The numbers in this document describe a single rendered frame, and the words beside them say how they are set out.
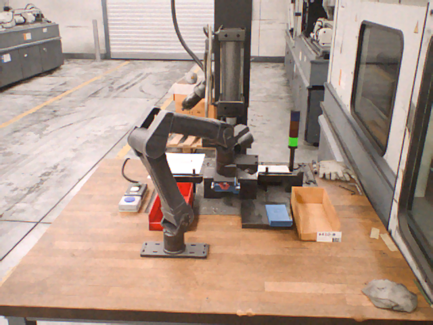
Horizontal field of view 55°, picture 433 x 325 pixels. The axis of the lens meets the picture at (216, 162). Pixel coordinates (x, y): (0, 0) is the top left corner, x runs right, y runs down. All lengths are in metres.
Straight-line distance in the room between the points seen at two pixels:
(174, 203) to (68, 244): 0.39
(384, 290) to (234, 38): 0.87
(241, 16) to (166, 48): 9.47
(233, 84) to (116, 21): 9.86
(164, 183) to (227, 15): 0.65
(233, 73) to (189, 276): 0.68
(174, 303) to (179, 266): 0.15
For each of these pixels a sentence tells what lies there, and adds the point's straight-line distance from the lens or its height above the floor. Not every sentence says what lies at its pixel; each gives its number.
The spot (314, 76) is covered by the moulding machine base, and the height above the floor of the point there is 0.80.
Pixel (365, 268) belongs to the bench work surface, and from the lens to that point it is 1.28.
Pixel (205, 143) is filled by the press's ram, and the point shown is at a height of 1.12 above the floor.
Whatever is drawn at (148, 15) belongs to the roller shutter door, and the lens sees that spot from 10.97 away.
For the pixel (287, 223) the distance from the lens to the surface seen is 1.37.
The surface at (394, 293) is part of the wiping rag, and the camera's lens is 1.19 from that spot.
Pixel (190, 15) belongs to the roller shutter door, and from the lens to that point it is 10.74.
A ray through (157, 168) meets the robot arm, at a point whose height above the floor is 1.20.
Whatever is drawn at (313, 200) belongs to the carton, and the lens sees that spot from 1.56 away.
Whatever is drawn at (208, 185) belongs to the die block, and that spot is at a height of 0.95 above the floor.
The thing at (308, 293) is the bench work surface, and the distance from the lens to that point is 1.15.
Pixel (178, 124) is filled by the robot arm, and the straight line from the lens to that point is 1.09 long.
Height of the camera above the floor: 1.62
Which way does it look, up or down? 22 degrees down
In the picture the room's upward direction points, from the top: straight up
